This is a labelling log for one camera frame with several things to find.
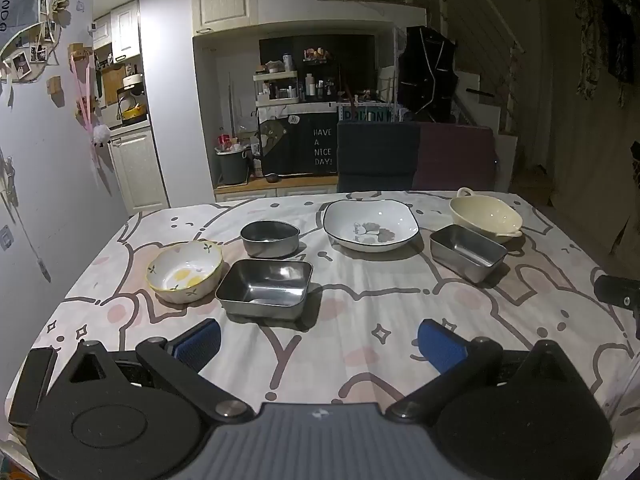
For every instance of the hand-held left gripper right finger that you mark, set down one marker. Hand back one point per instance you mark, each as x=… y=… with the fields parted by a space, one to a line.
x=440 y=350

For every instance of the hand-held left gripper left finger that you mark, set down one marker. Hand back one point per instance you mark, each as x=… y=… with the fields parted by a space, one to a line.
x=200 y=345

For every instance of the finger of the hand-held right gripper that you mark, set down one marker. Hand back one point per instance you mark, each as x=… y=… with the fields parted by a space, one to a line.
x=617 y=290

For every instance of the yellow floral ceramic bowl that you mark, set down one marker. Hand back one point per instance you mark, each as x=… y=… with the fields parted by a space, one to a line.
x=182 y=272

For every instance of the square steel container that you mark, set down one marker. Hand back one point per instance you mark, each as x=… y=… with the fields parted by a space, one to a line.
x=265 y=290

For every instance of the rectangular steel container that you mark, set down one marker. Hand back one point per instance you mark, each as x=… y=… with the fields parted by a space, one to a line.
x=467 y=252

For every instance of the white leaf print plate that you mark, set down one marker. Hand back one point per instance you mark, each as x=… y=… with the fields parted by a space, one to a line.
x=370 y=227

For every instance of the bear print tablecloth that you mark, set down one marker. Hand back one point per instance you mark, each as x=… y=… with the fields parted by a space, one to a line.
x=350 y=320

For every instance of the round steel bowl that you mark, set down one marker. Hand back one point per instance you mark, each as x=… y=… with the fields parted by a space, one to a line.
x=270 y=240

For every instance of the black phone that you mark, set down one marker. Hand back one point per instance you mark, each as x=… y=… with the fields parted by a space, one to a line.
x=31 y=385

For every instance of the wooden low counter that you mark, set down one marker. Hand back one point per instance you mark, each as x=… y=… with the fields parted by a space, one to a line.
x=275 y=182

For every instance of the grey trash bin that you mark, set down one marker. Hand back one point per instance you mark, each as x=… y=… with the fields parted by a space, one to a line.
x=232 y=165

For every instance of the white base cabinet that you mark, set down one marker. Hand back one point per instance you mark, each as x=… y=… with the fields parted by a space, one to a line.
x=137 y=170

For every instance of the maroon chair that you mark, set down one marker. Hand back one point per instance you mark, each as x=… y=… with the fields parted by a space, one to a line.
x=457 y=157

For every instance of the dark blue chair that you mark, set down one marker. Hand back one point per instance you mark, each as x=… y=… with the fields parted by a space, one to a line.
x=377 y=155

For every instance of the yellow pot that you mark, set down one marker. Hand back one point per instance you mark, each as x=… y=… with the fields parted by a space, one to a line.
x=134 y=111

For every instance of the dark hanging clothes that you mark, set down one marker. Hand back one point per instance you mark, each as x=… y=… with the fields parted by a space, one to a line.
x=607 y=35

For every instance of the pink ribbon with pompom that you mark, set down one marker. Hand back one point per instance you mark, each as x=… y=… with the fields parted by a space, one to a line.
x=92 y=110

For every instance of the white shelf rack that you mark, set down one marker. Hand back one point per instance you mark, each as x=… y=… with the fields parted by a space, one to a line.
x=277 y=87

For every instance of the black hanging jacket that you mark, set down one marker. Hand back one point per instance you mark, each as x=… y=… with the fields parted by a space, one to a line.
x=427 y=75

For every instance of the white upper cabinet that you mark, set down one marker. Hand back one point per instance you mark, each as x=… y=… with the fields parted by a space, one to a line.
x=225 y=0

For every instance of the wall photo display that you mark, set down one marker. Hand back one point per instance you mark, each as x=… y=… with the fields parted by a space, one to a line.
x=30 y=35

